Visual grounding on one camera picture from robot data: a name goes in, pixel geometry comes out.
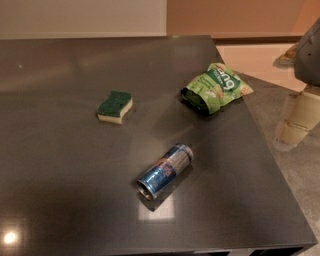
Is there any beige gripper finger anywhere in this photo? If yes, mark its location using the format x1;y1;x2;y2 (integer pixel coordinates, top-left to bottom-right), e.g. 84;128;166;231
273;89;320;151

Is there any blue silver redbull can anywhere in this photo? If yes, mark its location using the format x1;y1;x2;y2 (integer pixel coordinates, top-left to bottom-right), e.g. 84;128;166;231
137;143;194;201

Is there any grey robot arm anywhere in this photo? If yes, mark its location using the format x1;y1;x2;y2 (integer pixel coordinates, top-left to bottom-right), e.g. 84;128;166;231
273;18;320;151

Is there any green snack bag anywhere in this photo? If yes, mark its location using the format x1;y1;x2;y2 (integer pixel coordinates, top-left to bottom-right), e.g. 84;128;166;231
181;62;253;115

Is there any green yellow sponge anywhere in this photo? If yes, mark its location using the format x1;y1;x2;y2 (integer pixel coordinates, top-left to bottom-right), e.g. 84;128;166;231
96;91;133;124

